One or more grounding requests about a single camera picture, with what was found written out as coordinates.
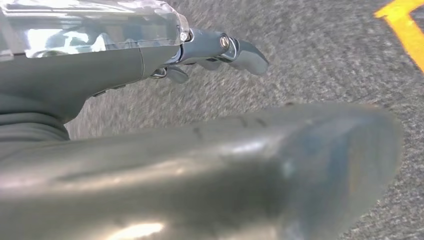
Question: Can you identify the yellow floor tape square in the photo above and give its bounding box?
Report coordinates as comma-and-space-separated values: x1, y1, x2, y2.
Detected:
374, 0, 424, 74

